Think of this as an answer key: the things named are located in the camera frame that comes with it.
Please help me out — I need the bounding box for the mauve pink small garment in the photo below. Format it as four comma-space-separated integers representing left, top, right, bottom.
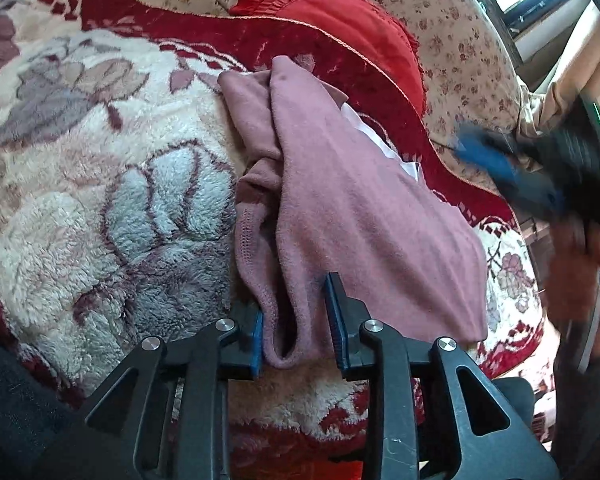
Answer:
219, 55, 488, 368

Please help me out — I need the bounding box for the person's right hand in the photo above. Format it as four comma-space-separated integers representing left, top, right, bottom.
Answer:
545, 222, 600, 360

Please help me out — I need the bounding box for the beige curtain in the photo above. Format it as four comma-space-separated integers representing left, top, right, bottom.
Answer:
518, 2, 600, 138

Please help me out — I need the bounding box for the red ruffled pillow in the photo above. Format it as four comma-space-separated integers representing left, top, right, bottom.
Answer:
230, 0, 427, 116

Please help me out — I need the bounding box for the red white plush blanket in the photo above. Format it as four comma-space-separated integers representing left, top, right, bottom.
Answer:
0, 0, 546, 479

